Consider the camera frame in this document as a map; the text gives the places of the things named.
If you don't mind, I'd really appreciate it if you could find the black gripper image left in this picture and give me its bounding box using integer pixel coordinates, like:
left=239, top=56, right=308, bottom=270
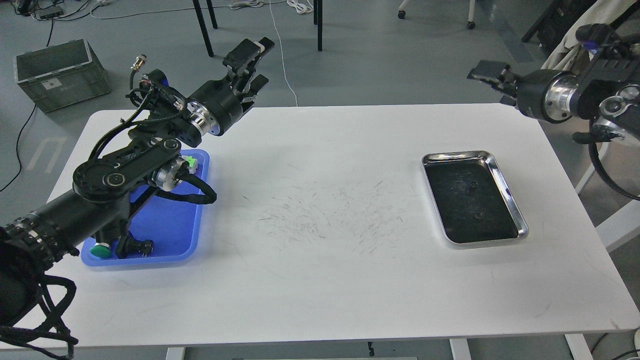
left=187, top=38, right=275, bottom=137

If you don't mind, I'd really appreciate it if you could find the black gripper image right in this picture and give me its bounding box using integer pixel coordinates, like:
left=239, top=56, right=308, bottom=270
left=467, top=60, right=576, bottom=125

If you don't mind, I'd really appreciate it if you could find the silver metal tray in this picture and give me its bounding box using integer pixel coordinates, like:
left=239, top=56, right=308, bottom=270
left=421, top=150, right=530, bottom=248

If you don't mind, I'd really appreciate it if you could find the blue plastic tray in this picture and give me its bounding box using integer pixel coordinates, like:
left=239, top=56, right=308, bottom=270
left=81, top=148, right=211, bottom=267

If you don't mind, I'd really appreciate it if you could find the beige cloth on chair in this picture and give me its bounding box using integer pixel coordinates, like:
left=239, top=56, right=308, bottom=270
left=541, top=0, right=639, bottom=71

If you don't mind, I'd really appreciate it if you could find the black table leg left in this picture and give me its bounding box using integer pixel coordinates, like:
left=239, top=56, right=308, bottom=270
left=192, top=0, right=218, bottom=59

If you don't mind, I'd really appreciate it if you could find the black table leg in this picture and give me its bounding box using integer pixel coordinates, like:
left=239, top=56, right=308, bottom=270
left=311, top=0, right=323, bottom=52
left=192, top=0, right=218, bottom=59

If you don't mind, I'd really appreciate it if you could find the black table leg right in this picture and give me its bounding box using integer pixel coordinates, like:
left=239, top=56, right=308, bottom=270
left=311, top=0, right=323, bottom=52

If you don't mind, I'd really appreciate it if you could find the grey plastic crate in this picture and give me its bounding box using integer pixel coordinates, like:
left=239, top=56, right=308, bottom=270
left=14, top=39, right=111, bottom=114

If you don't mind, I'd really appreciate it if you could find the green grey connector switch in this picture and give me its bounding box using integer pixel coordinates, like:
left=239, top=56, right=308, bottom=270
left=181, top=155, right=199, bottom=174

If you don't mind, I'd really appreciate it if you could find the white floor cable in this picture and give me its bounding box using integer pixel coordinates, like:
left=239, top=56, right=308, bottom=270
left=90, top=0, right=315, bottom=107

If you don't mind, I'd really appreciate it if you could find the green push button switch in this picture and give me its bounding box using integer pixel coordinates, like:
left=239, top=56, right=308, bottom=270
left=89, top=240, right=115, bottom=260

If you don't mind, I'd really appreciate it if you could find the black floor cable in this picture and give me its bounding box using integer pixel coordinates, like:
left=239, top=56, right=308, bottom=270
left=0, top=102, right=38, bottom=192

